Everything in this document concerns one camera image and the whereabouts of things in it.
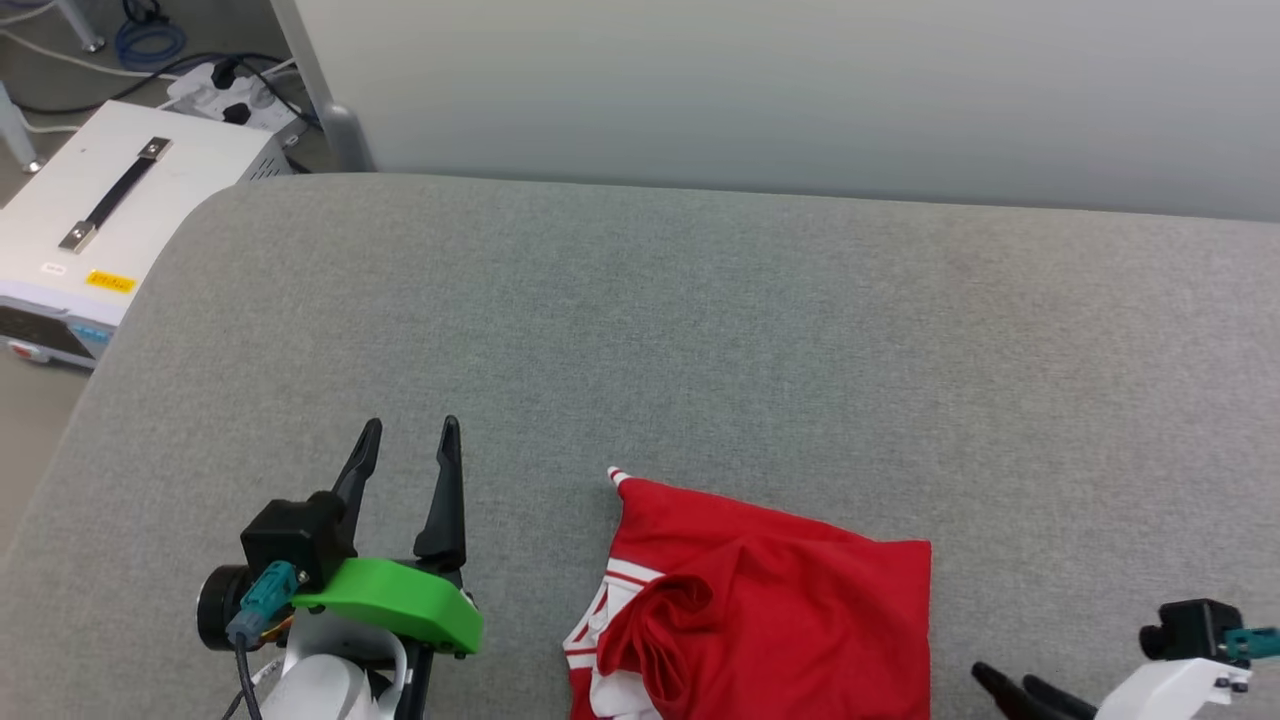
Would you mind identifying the teal left camera connector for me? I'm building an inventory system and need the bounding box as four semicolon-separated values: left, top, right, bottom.
228;560;301;643

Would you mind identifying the slanted white table leg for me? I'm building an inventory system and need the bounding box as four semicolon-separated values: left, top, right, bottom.
55;0;107;54

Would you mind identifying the white partition panel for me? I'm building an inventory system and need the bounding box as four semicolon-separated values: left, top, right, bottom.
290;0;1280;223

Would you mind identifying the long white cable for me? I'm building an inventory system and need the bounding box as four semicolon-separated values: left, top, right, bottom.
0;28;201;83

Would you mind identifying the white equipment case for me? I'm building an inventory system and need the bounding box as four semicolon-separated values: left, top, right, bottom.
0;100;296;373

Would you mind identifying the thick white metal post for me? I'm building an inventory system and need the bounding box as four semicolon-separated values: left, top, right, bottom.
0;84;47;174

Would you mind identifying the green and white left gripper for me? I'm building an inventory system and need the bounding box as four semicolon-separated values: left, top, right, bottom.
290;414;487;720

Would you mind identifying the blue cable coil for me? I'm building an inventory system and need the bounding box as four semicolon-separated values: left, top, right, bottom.
114;18;189;71

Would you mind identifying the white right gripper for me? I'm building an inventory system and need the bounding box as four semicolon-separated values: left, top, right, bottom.
972;655;1253;720

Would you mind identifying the red garment with white trim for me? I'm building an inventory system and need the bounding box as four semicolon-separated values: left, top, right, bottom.
562;465;933;720

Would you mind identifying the black strap handle on case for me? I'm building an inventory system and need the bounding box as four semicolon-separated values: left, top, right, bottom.
58;137;173;253

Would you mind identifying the large white power strip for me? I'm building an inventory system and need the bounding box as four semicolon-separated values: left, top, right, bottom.
165;58;306;136

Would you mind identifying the teal camera connector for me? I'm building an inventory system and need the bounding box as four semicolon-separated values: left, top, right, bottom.
228;560;301;643
1222;627;1280;663

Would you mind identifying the teal right camera connector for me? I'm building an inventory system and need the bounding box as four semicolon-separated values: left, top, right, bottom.
1222;627;1280;663

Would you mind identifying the black left camera cable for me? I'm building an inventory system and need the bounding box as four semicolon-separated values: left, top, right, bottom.
232;635;266;720

